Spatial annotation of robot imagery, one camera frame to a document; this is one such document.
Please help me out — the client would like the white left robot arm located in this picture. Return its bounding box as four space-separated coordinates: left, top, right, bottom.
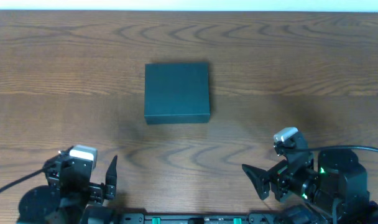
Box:
16 145 118 223

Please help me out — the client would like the dark green box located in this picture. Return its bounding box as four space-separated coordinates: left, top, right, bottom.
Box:
144 62 211 124

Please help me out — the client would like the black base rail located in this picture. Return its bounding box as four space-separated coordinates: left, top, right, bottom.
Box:
113 212 279 224

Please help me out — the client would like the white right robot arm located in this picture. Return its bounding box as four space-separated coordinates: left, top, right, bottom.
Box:
242 128 378 224

